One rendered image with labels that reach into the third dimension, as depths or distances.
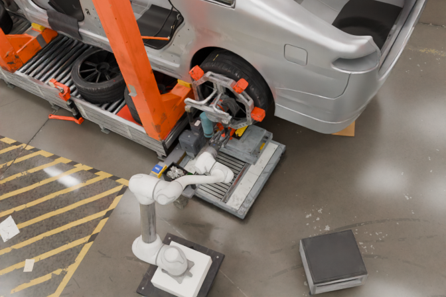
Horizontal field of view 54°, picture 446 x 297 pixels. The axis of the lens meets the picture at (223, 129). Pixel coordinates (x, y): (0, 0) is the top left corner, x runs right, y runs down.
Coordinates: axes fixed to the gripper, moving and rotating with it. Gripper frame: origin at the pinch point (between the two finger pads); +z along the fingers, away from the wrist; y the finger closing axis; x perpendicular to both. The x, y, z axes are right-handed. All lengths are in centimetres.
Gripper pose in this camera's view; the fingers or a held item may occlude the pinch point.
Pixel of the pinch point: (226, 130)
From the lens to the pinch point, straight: 336.0
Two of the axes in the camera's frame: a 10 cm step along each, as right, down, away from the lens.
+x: -1.1, -6.1, -7.8
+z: 5.2, -7.1, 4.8
